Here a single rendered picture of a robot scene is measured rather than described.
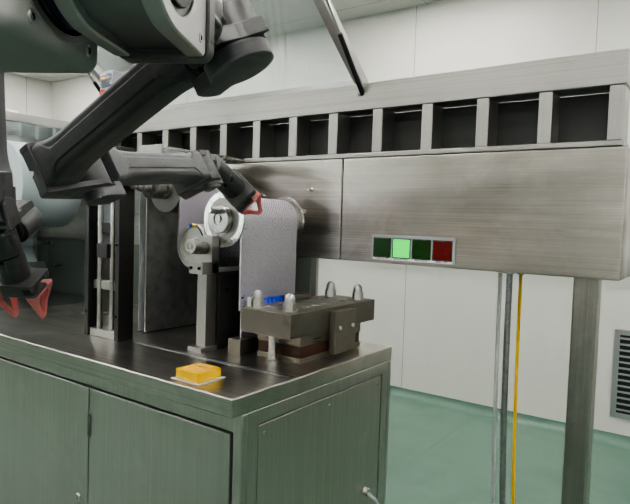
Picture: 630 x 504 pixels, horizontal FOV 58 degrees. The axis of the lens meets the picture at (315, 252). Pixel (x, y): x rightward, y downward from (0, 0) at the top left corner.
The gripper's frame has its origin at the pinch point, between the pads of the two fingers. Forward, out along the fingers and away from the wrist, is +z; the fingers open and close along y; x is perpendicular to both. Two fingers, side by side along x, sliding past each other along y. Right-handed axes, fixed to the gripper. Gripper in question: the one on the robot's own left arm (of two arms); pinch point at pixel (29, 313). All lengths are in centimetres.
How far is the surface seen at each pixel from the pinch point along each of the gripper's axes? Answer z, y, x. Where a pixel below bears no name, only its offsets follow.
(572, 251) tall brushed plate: 1, -115, -33
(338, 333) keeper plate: 26, -61, -29
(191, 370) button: 15.1, -31.3, -1.7
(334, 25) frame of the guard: -40, -57, -77
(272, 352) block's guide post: 25, -45, -20
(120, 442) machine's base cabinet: 39.7, -10.4, -1.1
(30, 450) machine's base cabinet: 61, 25, -13
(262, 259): 13, -39, -43
